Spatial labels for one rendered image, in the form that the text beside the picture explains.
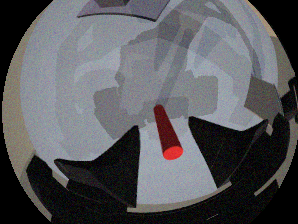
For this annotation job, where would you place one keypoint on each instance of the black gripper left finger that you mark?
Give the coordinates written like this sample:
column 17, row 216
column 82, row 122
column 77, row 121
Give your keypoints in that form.
column 115, row 171

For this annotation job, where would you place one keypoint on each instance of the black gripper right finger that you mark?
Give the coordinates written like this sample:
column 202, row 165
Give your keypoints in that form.
column 223, row 148

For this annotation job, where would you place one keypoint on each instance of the red peg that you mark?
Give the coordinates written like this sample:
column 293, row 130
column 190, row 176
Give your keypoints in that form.
column 170, row 145

